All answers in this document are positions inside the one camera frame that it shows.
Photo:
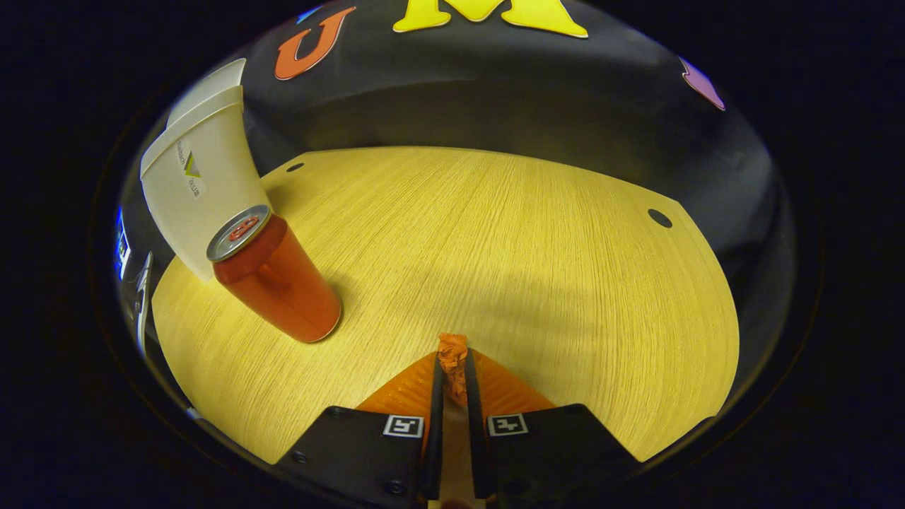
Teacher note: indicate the white desktop garbage bin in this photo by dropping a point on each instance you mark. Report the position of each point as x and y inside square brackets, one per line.
[205, 184]

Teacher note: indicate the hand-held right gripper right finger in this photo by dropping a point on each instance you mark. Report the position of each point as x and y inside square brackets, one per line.
[558, 452]

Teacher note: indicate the computer monitor screen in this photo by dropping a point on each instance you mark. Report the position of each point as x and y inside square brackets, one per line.
[122, 244]

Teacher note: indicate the red pop can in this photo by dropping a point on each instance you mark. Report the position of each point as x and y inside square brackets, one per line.
[283, 283]

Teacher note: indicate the white electronic device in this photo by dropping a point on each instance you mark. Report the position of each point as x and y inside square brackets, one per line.
[143, 304]

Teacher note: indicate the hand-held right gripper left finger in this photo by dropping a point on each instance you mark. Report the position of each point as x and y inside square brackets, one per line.
[353, 452]

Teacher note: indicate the orange paper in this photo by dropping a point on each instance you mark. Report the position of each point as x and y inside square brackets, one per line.
[452, 364]

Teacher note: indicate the black backdrop cloth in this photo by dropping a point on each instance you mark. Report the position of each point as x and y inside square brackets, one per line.
[495, 92]

